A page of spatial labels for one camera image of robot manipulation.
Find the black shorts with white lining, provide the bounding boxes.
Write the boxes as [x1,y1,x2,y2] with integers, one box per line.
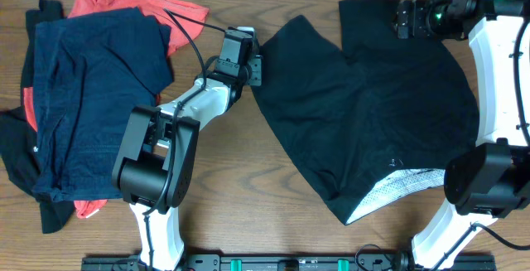
[253,0,479,225]

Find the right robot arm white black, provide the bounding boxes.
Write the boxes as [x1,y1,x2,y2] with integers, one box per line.
[393,0,529,270]

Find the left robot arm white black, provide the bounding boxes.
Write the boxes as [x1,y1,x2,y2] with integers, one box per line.
[112,55,263,270]

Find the red-orange garment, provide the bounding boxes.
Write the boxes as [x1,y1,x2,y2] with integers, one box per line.
[30,0,210,219]

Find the navy blue folded shorts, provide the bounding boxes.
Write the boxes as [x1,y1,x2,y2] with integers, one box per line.
[32,8,173,202]

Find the black garment under pile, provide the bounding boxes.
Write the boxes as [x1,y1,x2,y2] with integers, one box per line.
[1,0,75,234]

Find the black mounting rail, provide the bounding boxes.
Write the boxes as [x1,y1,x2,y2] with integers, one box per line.
[80,254,497,271]

